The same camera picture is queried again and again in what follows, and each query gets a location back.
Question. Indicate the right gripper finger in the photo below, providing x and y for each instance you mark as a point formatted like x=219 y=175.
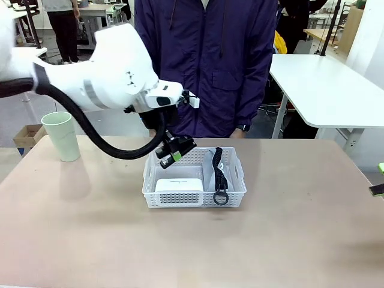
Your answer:
x=377 y=190
x=381 y=166

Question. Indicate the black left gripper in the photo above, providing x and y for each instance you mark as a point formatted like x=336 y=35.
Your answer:
x=157 y=121

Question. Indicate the black rectangular device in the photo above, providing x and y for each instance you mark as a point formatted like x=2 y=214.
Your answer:
x=165 y=163

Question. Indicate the white rounded box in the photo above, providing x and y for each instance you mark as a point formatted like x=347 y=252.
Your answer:
x=178 y=184

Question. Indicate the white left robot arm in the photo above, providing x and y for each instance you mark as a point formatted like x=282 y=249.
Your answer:
x=114 y=69

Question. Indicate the white perforated plastic basket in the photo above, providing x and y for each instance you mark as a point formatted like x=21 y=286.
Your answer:
x=180 y=199

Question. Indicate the person's left hand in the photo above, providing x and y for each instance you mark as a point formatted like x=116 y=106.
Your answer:
x=237 y=134

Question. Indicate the dark wristwatch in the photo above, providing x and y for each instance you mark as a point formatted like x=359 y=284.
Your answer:
x=244 y=127

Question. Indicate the person in navy jacket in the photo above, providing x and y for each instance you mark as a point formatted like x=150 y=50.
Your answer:
x=204 y=60

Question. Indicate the white table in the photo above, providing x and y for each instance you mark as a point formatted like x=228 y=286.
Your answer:
x=324 y=90

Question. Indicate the pale green plastic cup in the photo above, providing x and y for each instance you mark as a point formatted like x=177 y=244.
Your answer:
x=64 y=138

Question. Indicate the wooden cabinet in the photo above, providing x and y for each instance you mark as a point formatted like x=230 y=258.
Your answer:
x=351 y=27

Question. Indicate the wooden table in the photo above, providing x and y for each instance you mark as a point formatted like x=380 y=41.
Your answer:
x=319 y=34

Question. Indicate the brown cardboard box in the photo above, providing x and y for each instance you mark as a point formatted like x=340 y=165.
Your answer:
x=27 y=135

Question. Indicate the black stand pole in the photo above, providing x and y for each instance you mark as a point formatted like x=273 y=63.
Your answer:
x=328 y=27

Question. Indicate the yellow garment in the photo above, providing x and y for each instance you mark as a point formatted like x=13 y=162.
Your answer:
x=280 y=43

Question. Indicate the white background desk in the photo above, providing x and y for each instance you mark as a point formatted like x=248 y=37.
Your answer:
x=96 y=12

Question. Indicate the standing person in black trousers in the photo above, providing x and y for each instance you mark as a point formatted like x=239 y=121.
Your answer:
x=63 y=33

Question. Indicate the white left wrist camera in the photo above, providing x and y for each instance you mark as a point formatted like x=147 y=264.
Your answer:
x=192 y=100

